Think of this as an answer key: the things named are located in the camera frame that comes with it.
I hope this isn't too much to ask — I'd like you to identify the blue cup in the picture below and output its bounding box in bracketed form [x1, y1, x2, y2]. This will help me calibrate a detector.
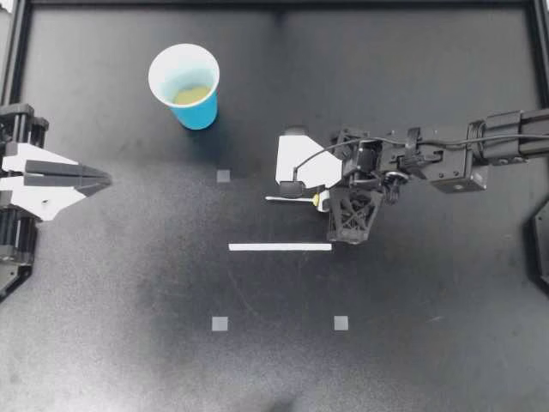
[148, 42, 221, 131]

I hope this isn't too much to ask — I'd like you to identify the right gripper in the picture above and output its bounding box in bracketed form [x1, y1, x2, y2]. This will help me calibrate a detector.
[318, 126, 386, 246]

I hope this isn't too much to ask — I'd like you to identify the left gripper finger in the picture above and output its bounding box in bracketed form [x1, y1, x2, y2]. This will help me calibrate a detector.
[1, 142, 114, 181]
[0, 173, 114, 223]

